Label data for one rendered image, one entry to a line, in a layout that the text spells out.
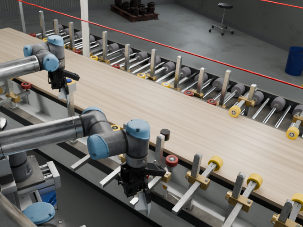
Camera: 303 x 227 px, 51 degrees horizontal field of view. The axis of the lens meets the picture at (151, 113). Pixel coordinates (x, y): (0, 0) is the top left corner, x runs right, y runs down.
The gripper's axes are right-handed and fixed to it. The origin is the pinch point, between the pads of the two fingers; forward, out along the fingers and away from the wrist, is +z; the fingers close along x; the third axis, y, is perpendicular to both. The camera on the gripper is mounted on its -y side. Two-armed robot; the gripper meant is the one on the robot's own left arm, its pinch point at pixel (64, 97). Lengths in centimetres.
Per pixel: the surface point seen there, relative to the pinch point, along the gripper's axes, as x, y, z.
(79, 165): 2, -5, 50
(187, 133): 14, -82, 42
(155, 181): 41, -38, 46
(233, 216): 88, -54, 36
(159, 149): 35, -43, 27
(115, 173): 21, -22, 48
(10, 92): -103, 16, 44
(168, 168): 35, -52, 46
